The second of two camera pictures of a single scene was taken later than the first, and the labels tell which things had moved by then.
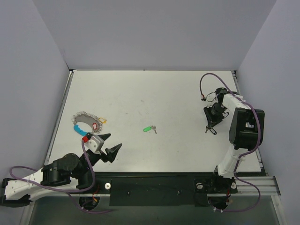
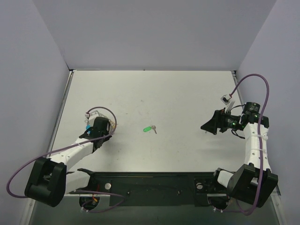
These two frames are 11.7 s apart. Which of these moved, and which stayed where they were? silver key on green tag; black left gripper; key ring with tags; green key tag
Moved: black left gripper; key ring with tags
Stayed: silver key on green tag; green key tag
